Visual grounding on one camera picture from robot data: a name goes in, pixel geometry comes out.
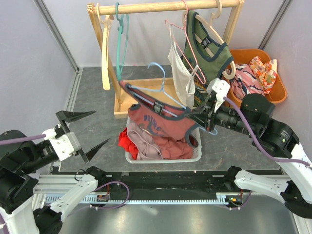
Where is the rust red tank top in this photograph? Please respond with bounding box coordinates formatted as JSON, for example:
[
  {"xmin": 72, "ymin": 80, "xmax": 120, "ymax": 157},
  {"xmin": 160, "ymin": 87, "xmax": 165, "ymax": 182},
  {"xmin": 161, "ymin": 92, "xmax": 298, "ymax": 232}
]
[{"xmin": 119, "ymin": 81, "xmax": 199, "ymax": 160}]

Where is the white plastic basket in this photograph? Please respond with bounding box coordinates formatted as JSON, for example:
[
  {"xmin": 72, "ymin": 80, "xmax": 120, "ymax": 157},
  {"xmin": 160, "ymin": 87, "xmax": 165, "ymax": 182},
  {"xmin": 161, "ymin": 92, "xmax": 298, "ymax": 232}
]
[{"xmin": 125, "ymin": 119, "xmax": 202, "ymax": 164}]

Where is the light blue hanger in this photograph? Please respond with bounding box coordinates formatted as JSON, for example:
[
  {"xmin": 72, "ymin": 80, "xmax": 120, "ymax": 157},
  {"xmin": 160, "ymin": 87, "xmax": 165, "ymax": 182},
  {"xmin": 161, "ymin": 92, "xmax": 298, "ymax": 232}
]
[{"xmin": 119, "ymin": 62, "xmax": 203, "ymax": 140}]

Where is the mauve pink tank top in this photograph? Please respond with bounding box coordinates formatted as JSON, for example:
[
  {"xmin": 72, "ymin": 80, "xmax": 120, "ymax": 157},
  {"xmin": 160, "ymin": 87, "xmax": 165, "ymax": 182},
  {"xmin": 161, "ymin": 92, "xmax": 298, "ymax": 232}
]
[{"xmin": 127, "ymin": 122, "xmax": 163, "ymax": 160}]

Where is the teal plastic hanger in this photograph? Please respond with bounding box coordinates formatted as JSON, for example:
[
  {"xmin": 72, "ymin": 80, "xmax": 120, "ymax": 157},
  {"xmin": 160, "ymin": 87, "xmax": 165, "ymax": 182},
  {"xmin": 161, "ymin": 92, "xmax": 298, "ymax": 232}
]
[{"xmin": 115, "ymin": 2, "xmax": 129, "ymax": 81}]

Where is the beige wooden hanger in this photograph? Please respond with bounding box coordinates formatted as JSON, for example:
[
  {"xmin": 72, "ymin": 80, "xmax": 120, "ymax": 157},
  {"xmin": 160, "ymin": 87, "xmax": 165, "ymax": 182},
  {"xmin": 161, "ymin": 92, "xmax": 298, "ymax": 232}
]
[{"xmin": 96, "ymin": 3, "xmax": 114, "ymax": 91}]

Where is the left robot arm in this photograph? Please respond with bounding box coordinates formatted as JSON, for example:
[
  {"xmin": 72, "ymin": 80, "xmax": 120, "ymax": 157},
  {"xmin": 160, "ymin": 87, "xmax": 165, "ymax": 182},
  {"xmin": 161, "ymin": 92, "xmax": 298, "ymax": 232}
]
[{"xmin": 0, "ymin": 111, "xmax": 107, "ymax": 234}]

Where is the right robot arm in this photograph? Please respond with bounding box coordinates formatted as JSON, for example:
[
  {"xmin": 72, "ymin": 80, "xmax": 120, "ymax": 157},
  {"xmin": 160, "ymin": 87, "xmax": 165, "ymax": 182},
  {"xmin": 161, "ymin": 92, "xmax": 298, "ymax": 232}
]
[{"xmin": 186, "ymin": 94, "xmax": 312, "ymax": 219}]

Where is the white tank top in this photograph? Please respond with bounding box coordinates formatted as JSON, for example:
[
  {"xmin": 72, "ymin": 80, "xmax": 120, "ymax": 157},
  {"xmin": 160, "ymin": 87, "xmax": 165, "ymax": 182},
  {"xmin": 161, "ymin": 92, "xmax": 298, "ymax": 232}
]
[{"xmin": 167, "ymin": 26, "xmax": 195, "ymax": 108}]

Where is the green printed tank top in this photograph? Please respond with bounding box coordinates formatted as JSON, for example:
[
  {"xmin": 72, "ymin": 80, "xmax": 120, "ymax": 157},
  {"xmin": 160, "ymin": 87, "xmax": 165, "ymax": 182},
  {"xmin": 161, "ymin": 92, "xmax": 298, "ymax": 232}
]
[{"xmin": 181, "ymin": 10, "xmax": 234, "ymax": 107}]

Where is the wooden hanger right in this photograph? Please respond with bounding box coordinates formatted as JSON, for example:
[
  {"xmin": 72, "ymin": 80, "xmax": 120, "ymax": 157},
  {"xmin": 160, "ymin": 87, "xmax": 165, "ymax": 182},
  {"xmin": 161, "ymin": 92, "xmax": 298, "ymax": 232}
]
[{"xmin": 182, "ymin": 0, "xmax": 236, "ymax": 80}]

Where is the wooden clothes rack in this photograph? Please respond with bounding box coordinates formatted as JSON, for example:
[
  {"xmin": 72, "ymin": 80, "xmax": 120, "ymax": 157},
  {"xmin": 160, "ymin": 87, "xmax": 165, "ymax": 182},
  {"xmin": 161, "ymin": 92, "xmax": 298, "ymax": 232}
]
[{"xmin": 86, "ymin": 0, "xmax": 245, "ymax": 119}]

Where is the pink patterned cloth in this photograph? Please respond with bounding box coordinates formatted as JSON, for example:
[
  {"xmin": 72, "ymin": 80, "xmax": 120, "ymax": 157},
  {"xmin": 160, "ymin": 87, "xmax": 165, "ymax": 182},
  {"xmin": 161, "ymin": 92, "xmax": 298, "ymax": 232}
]
[{"xmin": 230, "ymin": 64, "xmax": 264, "ymax": 100}]

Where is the orange floral cloth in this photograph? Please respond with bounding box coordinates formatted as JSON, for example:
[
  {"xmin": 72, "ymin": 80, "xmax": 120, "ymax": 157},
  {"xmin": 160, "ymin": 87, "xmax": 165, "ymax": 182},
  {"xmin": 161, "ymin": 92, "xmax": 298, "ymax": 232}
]
[{"xmin": 249, "ymin": 56, "xmax": 277, "ymax": 94}]

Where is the orange plastic bin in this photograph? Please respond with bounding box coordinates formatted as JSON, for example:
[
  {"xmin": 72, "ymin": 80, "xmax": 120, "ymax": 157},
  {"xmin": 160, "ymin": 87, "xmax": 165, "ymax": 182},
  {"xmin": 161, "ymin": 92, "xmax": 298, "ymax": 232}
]
[{"xmin": 227, "ymin": 49, "xmax": 287, "ymax": 106}]

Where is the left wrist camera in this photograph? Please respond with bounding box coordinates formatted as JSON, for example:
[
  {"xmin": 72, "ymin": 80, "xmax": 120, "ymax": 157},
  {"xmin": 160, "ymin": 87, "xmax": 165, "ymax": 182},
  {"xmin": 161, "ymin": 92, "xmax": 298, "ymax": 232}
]
[{"xmin": 42, "ymin": 129, "xmax": 74, "ymax": 161}]

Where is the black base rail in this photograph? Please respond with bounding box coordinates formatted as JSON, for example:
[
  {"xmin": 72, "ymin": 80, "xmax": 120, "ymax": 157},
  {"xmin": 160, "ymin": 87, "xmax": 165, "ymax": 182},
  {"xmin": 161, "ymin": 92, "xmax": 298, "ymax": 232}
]
[{"xmin": 56, "ymin": 170, "xmax": 278, "ymax": 198}]

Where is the slotted cable duct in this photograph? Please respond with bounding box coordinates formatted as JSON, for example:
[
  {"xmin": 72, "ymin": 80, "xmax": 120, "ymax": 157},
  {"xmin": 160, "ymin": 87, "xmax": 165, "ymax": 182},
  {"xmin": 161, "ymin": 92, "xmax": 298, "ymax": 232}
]
[{"xmin": 46, "ymin": 193, "xmax": 243, "ymax": 205}]

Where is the pink wire hanger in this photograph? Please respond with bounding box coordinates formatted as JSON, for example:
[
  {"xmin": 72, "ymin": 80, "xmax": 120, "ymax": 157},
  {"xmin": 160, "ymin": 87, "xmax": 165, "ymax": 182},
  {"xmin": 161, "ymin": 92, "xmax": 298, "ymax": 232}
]
[{"xmin": 164, "ymin": 0, "xmax": 207, "ymax": 85}]

